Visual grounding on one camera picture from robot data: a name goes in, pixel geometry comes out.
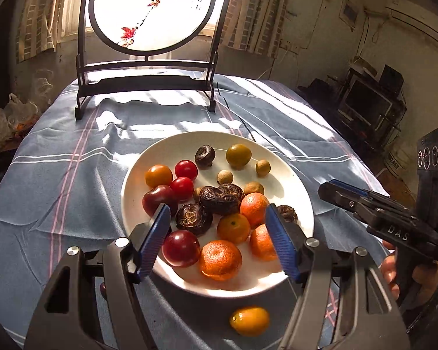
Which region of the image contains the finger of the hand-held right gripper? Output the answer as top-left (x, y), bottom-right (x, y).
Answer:
top-left (330, 179), bottom-right (417, 220)
top-left (318, 182), bottom-right (411, 227)

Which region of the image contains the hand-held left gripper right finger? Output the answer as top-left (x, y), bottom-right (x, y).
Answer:
top-left (265, 203), bottom-right (411, 350)

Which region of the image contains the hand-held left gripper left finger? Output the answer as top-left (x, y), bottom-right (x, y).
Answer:
top-left (24, 203), bottom-right (172, 350)

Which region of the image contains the orange mandarin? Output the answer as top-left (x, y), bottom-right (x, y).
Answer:
top-left (249, 223), bottom-right (278, 262)
top-left (199, 240), bottom-right (243, 282)
top-left (240, 192), bottom-right (271, 229)

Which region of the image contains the red plum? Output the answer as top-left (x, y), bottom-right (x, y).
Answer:
top-left (162, 230), bottom-right (201, 267)
top-left (142, 185), bottom-right (179, 217)

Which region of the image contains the dark water chestnut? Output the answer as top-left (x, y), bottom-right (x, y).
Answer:
top-left (218, 183), bottom-right (245, 205)
top-left (199, 186), bottom-right (241, 216)
top-left (194, 145), bottom-right (217, 168)
top-left (276, 204), bottom-right (298, 224)
top-left (175, 203), bottom-right (213, 236)

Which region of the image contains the large smooth orange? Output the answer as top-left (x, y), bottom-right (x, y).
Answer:
top-left (217, 213), bottom-right (251, 245)

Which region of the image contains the red cherry tomato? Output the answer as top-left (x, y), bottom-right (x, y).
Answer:
top-left (170, 177), bottom-right (195, 202)
top-left (174, 160), bottom-right (199, 181)

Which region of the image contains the small smooth orange fruit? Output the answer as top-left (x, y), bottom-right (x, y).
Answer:
top-left (145, 164), bottom-right (173, 188)

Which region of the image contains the white plate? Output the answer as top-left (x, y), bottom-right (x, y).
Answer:
top-left (120, 130), bottom-right (314, 298)

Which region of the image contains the yellow kumquat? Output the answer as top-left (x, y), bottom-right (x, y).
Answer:
top-left (229, 306), bottom-right (271, 337)

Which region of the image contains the yellow-green citrus fruit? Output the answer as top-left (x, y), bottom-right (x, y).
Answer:
top-left (226, 143), bottom-right (252, 170)

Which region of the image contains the person's right forearm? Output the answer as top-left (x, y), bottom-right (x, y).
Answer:
top-left (398, 273), bottom-right (438, 340)

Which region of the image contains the person's right hand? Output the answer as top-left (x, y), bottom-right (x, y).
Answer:
top-left (380, 241), bottom-right (438, 300)

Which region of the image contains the white bucket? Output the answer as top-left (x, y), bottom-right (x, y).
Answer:
top-left (383, 144), bottom-right (420, 185)

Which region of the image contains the black television stand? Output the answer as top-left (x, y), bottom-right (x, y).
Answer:
top-left (338, 67), bottom-right (406, 146)

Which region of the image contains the television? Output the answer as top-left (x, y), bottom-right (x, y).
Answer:
top-left (341, 76), bottom-right (393, 126)

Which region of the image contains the dark bundle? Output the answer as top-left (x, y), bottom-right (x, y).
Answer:
top-left (297, 76), bottom-right (347, 117)

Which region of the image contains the black speaker box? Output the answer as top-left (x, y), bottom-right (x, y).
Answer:
top-left (380, 64), bottom-right (404, 95)

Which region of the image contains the blue striped tablecloth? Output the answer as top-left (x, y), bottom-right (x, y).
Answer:
top-left (0, 74), bottom-right (395, 350)

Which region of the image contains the white air conditioner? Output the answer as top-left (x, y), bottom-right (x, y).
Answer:
top-left (385, 0), bottom-right (438, 52)

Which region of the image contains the clear plastic bag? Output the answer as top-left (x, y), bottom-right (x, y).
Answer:
top-left (0, 93), bottom-right (41, 144)

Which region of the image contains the checked curtain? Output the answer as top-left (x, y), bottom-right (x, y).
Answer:
top-left (219, 0), bottom-right (293, 57)
top-left (16, 0), bottom-right (72, 62)

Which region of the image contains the round painted screen black stand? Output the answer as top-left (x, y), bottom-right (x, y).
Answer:
top-left (75, 0), bottom-right (238, 122)

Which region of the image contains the window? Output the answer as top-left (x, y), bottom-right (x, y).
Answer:
top-left (56, 0), bottom-right (92, 42)

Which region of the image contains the framed wall picture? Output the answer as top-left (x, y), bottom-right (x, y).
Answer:
top-left (339, 0), bottom-right (359, 32)

